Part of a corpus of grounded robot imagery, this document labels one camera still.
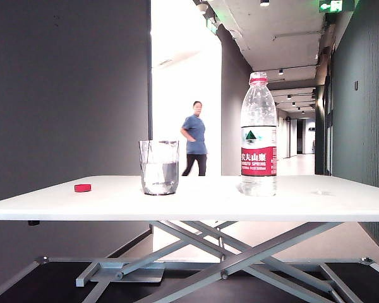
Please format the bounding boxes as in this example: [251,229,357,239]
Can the clear water bottle red label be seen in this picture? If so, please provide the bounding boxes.
[240,71,278,197]

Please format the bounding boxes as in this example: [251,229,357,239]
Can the person in blue shirt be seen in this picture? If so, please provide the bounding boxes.
[180,100,208,177]

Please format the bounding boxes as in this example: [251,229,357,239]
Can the clear faceted drinking glass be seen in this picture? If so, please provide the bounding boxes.
[138,140,180,196]

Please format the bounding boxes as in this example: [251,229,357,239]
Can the white folding table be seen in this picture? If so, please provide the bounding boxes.
[75,220,367,303]

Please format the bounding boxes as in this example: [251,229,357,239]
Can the white ceiling conduit pipe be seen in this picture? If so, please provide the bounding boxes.
[273,30,323,40]

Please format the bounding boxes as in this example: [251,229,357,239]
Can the large green exit sign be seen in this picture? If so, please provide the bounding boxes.
[318,0,358,13]

